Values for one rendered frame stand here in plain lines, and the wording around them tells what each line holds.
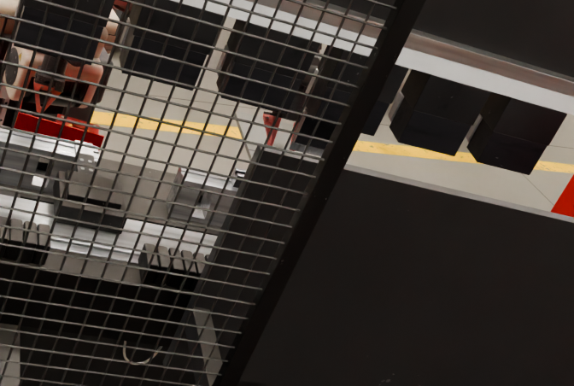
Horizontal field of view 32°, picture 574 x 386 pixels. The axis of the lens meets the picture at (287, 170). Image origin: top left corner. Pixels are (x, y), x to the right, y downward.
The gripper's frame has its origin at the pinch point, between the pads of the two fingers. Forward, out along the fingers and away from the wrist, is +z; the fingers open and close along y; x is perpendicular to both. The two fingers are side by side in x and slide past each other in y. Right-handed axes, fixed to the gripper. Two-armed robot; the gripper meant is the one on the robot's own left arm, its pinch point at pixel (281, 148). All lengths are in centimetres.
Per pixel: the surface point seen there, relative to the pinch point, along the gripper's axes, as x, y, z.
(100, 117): 209, 2, 6
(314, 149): -13.9, 1.9, -1.6
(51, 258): -45, -52, 26
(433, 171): 230, 177, -6
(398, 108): -17.8, 16.8, -14.3
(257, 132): 7.8, -3.4, -2.1
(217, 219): -7.2, -13.2, 17.7
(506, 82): -30, 33, -24
